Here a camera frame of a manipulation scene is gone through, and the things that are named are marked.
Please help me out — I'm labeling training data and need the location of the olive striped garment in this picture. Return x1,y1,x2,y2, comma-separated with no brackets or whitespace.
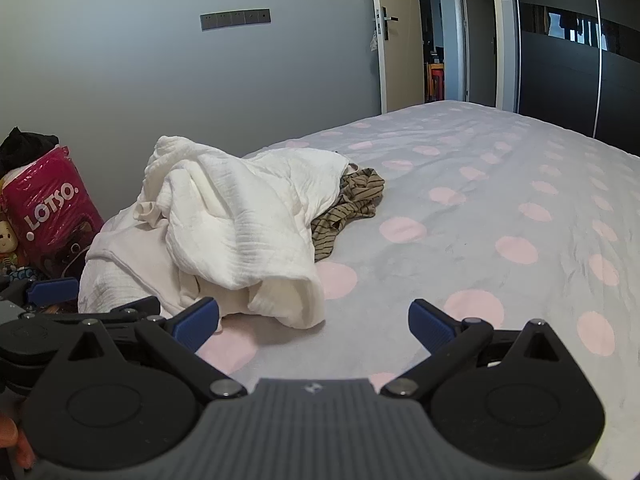
310,167,386,262

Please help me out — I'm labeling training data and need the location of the doll toy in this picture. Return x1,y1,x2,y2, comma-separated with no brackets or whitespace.
0,219,21,267

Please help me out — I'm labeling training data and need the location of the pink plastic bag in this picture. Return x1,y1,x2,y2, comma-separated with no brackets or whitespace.
0,146,106,281

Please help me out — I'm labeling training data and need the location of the white muslin cloth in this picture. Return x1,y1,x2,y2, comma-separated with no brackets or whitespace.
135,135,351,331

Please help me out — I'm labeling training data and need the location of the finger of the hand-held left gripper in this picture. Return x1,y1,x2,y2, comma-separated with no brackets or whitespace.
20,296,161,327
7,277,81,309

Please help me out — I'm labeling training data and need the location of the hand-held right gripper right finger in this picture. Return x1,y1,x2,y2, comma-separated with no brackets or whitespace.
380,299,586,401

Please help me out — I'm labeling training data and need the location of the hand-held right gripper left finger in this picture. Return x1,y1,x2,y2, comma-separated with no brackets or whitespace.
49,298,248,403

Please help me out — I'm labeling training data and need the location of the dark wardrobe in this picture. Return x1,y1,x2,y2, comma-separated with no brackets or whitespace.
512,0,640,157

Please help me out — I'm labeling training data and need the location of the beige door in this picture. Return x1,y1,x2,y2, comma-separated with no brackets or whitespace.
367,0,426,114

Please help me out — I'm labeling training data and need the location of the grey wall switch panel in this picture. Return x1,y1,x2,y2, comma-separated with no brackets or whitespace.
200,8,271,32

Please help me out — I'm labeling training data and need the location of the grey pink dotted bedsheet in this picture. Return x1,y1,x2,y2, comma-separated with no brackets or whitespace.
195,99,640,480

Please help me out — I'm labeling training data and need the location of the cream garment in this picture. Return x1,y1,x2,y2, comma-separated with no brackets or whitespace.
77,204,223,333

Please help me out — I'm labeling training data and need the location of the person's left hand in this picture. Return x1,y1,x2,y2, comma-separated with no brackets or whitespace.
0,407,37,469

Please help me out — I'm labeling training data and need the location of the black cloth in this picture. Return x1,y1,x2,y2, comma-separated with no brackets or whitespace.
0,127,60,175

